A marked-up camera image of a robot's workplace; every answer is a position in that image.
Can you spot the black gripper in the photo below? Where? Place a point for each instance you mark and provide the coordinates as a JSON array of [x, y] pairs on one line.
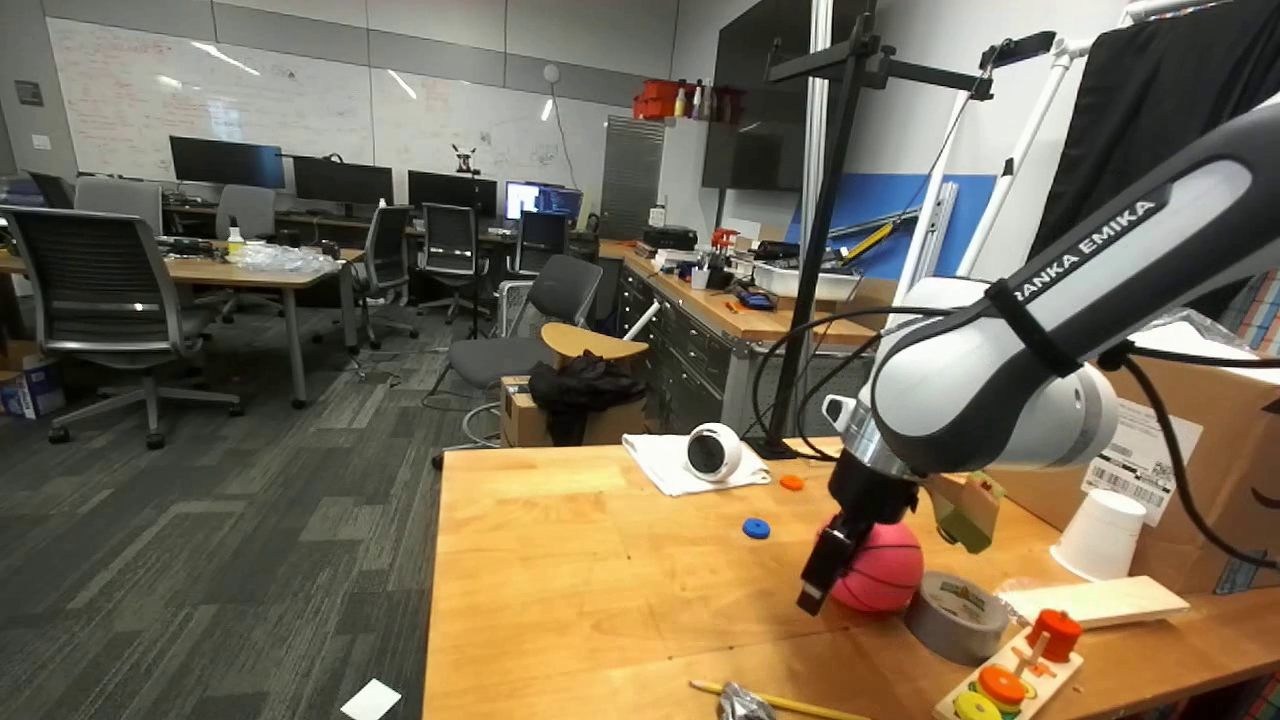
[[874, 502]]

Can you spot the small blue disc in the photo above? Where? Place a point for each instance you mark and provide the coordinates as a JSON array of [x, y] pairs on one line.
[[757, 531]]

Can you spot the red cylinder toy piece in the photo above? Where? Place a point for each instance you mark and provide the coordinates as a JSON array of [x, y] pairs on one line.
[[1054, 639]]

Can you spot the black cloth curtain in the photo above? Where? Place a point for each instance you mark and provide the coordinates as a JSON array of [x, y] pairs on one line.
[[1144, 83]]

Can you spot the light wooden strip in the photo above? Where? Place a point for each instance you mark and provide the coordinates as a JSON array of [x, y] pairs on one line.
[[809, 450]]

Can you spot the grey mesh office chair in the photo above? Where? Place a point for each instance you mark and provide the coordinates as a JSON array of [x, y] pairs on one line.
[[97, 285]]

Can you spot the yellow pencil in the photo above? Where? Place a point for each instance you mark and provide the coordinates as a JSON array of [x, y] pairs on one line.
[[802, 707]]

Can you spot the black camera stand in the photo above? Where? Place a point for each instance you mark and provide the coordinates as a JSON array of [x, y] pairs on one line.
[[822, 212]]

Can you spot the wooden office desk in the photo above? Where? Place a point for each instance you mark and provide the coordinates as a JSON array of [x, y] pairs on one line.
[[246, 275]]

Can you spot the large cardboard box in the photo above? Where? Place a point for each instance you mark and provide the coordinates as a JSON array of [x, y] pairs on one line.
[[1235, 447]]

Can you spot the red items on shelf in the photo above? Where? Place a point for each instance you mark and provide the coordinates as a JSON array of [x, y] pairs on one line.
[[652, 103]]

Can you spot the blue wall panel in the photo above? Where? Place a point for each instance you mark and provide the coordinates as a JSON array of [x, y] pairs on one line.
[[887, 200]]

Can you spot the black office chair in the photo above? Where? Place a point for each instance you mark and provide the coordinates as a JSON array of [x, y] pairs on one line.
[[451, 246]]

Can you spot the black computer monitor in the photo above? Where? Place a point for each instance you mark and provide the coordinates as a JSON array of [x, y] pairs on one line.
[[340, 181], [451, 191], [227, 161]]

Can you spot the green orange wrist camera mount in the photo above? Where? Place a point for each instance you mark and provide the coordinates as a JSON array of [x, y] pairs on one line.
[[967, 512]]

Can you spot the white plastic bin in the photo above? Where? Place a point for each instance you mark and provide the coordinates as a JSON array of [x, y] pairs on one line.
[[804, 281]]

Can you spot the small cardboard box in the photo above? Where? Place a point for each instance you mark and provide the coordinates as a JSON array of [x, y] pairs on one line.
[[518, 414]]

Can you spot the white tripod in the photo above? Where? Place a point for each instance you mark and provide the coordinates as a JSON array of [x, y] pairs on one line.
[[934, 200]]

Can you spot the white foam block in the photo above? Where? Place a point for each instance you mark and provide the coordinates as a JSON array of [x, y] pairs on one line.
[[1093, 601]]

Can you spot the pink rubber ball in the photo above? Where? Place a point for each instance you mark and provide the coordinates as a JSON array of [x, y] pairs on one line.
[[890, 572]]

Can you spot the white paper scrap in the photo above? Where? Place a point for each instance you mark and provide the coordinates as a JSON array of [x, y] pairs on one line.
[[369, 702]]

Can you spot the long wooden workbench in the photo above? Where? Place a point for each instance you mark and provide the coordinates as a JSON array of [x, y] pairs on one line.
[[726, 322]]

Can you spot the black wall screen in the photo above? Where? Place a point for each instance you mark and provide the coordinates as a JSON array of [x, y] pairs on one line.
[[745, 105]]

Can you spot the orange round toy piece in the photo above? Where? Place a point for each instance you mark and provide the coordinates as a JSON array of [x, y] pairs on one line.
[[1000, 686]]

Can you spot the grey duct tape roll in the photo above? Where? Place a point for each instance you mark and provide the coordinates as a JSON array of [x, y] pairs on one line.
[[961, 618]]

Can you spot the black bag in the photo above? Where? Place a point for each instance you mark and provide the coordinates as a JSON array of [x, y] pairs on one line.
[[584, 388]]

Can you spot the small orange disc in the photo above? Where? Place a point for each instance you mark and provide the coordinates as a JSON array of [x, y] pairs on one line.
[[795, 481]]

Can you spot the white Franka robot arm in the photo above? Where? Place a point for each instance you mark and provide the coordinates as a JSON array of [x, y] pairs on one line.
[[1135, 264]]

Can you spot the white paper cup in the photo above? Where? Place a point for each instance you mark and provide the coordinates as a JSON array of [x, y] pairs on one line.
[[1100, 536]]

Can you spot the lit laptop screen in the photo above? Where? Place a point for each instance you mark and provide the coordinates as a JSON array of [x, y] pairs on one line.
[[543, 200]]

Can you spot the yellow-green round toy piece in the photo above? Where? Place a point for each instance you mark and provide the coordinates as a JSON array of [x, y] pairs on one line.
[[973, 707]]

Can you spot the white dome camera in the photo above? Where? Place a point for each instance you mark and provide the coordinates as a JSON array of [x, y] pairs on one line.
[[714, 453]]

